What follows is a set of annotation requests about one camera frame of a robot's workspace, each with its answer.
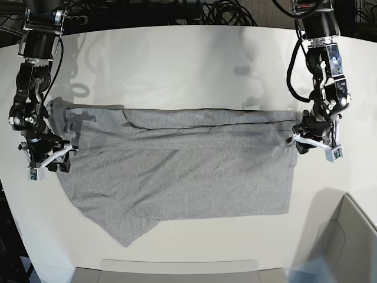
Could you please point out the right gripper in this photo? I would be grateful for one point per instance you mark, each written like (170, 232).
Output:
(47, 150)

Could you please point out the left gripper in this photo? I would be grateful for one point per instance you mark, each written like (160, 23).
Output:
(310, 133)

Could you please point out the grey T-shirt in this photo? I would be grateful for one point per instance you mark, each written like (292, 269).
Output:
(135, 168)

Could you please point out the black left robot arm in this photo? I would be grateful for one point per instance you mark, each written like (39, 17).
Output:
(316, 27)

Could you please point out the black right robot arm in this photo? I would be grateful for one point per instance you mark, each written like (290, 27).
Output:
(41, 37)

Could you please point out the black power strip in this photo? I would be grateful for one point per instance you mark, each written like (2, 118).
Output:
(77, 20)

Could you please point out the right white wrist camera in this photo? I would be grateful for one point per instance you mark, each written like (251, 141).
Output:
(37, 173)

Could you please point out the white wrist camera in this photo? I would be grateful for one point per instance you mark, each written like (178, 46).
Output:
(334, 153)
(37, 173)

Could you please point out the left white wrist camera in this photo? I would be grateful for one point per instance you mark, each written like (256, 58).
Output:
(334, 153)

